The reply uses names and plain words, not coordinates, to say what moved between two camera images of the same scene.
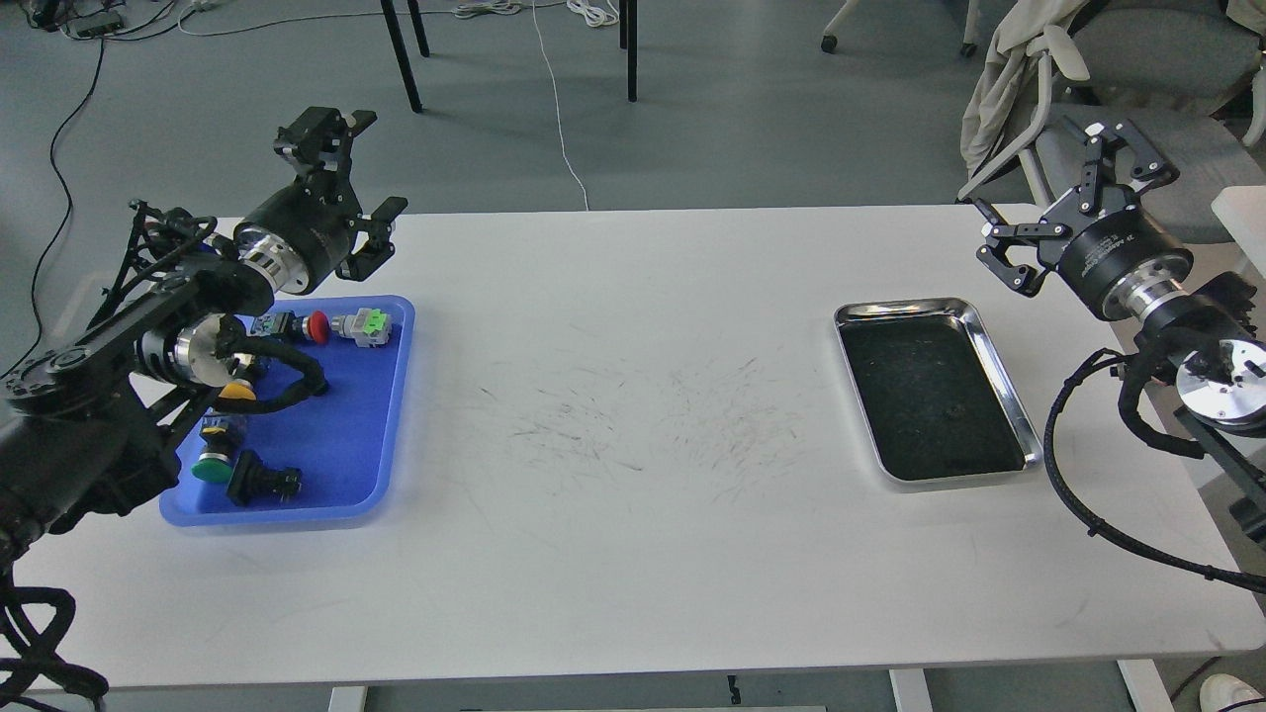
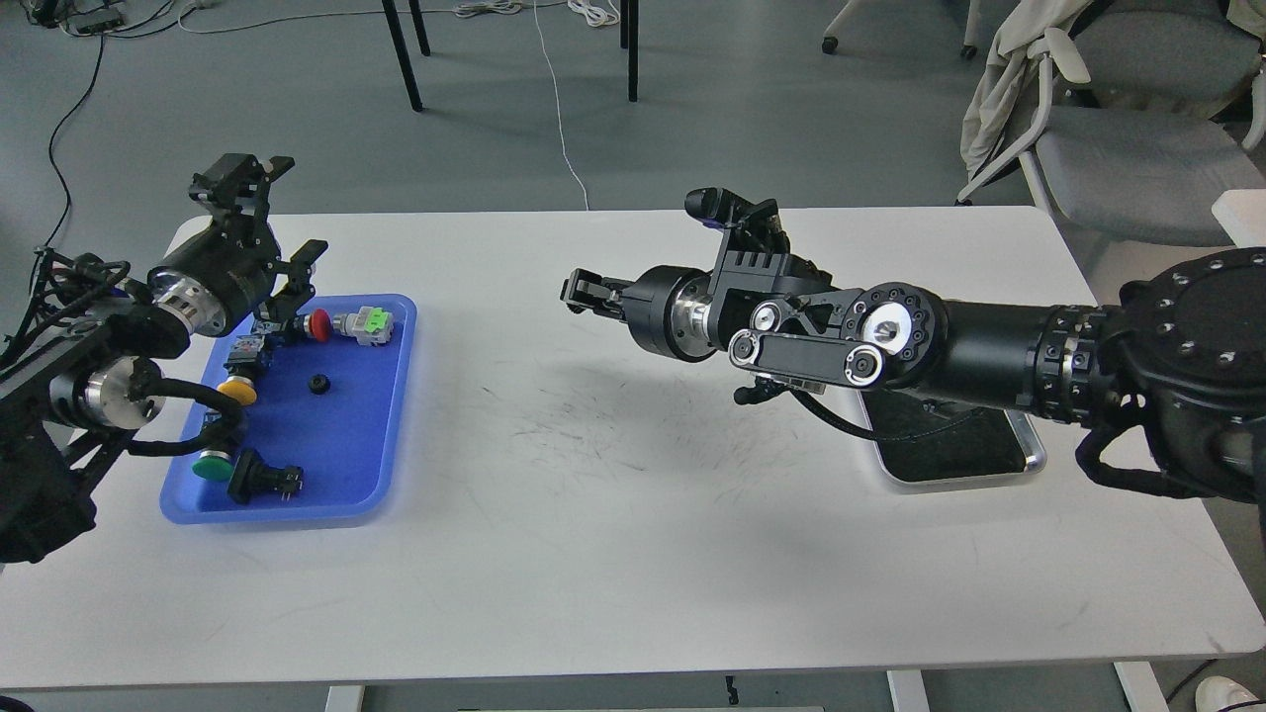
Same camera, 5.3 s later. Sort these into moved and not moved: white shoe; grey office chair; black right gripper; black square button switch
Moved: black right gripper
Not moved: white shoe; grey office chair; black square button switch
